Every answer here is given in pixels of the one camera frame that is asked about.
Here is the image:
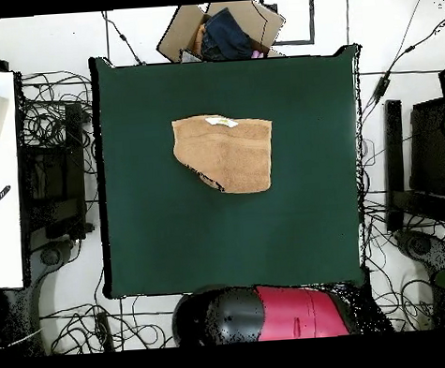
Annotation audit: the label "orange terry towel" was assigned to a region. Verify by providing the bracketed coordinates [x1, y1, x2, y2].
[171, 110, 277, 198]

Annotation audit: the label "black flat panel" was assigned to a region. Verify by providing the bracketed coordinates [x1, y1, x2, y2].
[404, 96, 445, 199]

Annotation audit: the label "dark green table cloth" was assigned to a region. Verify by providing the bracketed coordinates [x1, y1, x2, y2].
[88, 40, 374, 301]

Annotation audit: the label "orange cloth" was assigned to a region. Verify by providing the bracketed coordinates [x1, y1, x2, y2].
[191, 22, 208, 57]

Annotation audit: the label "dark blue jeans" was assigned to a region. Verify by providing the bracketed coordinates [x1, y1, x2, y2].
[198, 5, 254, 63]

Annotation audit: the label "brown cardboard box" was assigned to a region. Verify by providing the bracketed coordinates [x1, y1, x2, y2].
[154, 0, 288, 65]

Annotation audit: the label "black equipment rack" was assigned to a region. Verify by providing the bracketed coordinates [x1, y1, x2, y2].
[16, 101, 96, 244]

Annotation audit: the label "black office chair base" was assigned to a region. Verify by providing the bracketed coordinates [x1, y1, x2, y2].
[22, 237, 85, 299]
[393, 226, 445, 275]

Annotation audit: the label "black power strip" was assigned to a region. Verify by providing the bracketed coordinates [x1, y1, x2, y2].
[95, 310, 115, 352]

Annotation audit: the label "white table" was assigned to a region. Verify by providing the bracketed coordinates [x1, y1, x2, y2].
[0, 70, 27, 289]

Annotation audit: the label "black upright post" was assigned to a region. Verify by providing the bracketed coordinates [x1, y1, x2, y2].
[379, 98, 410, 233]

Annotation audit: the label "black power adapter with cable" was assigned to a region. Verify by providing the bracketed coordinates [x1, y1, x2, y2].
[354, 12, 445, 122]

